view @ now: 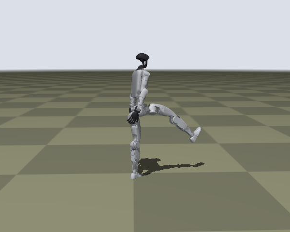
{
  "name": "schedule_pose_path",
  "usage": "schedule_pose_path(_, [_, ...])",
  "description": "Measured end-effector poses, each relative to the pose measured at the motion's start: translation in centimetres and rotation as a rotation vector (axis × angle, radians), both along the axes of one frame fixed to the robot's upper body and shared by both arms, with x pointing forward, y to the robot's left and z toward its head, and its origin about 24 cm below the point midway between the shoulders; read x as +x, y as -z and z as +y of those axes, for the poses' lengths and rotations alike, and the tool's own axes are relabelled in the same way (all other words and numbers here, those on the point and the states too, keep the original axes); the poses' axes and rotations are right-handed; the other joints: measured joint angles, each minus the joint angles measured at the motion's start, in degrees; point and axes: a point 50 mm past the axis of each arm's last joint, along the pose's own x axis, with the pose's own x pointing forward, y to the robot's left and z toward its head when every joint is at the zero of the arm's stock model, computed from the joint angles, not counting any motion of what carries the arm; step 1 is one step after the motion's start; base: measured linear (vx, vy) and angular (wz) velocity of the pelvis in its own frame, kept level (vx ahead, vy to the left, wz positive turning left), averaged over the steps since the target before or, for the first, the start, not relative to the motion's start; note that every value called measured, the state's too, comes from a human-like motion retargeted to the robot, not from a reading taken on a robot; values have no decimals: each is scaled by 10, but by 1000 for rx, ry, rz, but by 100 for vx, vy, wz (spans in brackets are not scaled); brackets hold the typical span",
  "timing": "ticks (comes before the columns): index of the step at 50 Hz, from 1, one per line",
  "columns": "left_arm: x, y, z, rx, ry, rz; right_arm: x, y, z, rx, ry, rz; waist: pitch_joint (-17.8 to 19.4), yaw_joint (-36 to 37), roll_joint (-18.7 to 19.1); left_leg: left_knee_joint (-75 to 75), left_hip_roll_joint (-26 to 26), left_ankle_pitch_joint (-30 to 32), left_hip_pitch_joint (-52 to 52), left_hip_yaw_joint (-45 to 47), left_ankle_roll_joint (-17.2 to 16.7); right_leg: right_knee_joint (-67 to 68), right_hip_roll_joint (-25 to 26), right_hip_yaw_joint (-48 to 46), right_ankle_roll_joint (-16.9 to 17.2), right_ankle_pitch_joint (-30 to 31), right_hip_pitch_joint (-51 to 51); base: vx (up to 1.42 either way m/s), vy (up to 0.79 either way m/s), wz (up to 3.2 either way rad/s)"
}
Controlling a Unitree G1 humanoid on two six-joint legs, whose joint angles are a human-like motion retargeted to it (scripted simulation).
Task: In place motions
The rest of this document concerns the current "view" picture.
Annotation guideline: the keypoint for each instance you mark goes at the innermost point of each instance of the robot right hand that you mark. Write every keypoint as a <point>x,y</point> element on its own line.
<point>134,116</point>

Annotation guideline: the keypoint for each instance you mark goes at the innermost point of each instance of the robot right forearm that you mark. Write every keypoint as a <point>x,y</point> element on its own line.
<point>141,99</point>

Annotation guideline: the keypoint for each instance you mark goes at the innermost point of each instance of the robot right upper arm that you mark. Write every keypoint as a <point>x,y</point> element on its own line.
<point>145,76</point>

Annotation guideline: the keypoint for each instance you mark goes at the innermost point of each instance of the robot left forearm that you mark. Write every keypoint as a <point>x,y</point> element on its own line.
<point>132,102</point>

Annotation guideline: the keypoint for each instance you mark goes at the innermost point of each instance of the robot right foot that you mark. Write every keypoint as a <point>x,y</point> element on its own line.
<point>196,133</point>

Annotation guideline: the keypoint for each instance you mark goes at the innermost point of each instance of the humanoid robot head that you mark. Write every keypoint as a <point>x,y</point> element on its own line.
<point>142,57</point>

